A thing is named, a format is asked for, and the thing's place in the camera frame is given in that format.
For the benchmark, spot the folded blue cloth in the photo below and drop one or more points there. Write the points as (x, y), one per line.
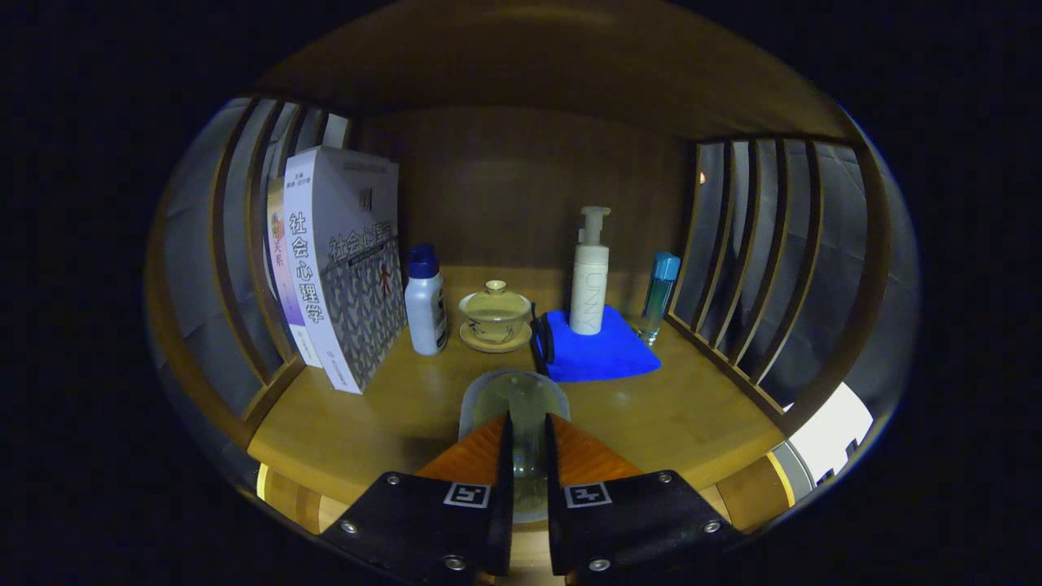
(598, 354)

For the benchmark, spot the thick white book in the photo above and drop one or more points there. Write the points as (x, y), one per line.
(350, 285)

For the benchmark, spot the white pump bottle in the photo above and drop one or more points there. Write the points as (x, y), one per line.
(589, 285)

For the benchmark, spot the thin purple-spined book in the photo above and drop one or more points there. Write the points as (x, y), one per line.
(282, 260)

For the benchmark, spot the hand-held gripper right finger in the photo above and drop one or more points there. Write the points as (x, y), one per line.
(553, 521)

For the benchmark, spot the white bottle with blue cap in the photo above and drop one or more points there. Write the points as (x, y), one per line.
(426, 313)

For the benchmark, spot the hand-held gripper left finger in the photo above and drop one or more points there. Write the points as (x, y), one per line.
(505, 521)

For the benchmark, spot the wooden cabinet with slatted sides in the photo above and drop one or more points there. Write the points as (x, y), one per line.
(505, 187)

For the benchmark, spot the clear blue bottle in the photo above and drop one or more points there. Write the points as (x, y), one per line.
(658, 293)

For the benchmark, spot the wooden countertop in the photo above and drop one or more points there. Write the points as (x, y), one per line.
(391, 407)

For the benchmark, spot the yellow lidded tea bowl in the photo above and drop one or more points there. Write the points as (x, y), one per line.
(495, 313)

